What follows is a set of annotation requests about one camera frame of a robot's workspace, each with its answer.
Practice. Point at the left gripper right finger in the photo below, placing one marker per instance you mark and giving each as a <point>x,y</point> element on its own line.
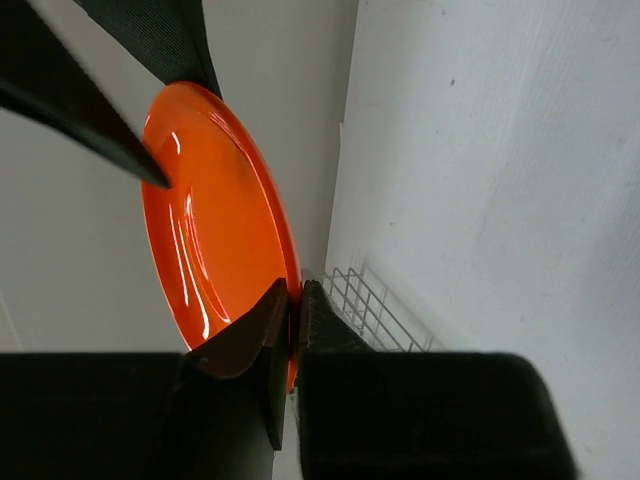
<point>367,414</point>

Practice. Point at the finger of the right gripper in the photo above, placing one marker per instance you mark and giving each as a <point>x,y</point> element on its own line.
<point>167,37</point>
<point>41,80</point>

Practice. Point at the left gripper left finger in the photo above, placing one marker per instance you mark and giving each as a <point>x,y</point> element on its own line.
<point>214,413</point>

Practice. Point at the orange plastic plate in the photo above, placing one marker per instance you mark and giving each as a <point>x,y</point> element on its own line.
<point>219,235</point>

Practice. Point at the metal wire dish rack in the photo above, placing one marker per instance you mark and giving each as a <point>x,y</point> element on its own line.
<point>374,311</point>

